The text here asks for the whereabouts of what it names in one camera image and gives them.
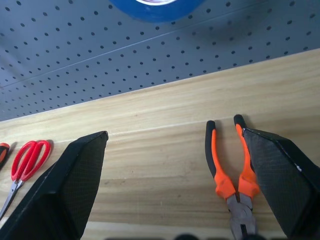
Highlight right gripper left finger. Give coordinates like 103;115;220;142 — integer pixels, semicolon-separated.
0;130;109;240

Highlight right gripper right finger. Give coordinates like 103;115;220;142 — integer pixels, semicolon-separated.
241;127;320;240

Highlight red handled scissors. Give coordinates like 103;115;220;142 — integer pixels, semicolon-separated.
0;139;53;221

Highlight orange black handled pliers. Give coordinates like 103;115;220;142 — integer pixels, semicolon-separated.
205;114;261;240

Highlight grey pegboard panel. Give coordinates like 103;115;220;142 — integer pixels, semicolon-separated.
0;0;320;123

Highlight large blue tape roll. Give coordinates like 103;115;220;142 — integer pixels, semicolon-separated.
107;0;207;24

